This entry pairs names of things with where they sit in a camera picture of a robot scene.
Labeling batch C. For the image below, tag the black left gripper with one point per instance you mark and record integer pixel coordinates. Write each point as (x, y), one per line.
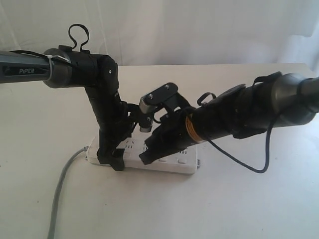
(111, 134)

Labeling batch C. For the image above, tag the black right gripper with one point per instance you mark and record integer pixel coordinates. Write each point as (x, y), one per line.
(170, 137)

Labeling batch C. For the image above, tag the white five-outlet power strip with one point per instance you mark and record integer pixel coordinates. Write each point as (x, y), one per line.
(184, 162)

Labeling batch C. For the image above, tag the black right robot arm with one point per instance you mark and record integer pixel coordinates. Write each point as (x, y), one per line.
(276, 100)

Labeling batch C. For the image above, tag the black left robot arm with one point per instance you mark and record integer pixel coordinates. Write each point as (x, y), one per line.
(96, 73)

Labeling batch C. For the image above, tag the white zip tie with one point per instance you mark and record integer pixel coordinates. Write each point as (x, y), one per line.
(54, 62)

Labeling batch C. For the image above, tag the white backdrop curtain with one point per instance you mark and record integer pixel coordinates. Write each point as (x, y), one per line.
(159, 32)

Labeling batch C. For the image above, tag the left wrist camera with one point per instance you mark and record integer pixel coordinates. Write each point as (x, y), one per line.
(142, 114)

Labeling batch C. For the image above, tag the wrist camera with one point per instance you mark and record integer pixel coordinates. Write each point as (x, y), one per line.
(165, 97)
(142, 114)

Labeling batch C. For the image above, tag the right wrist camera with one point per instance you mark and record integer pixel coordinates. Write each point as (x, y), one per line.
(165, 97)

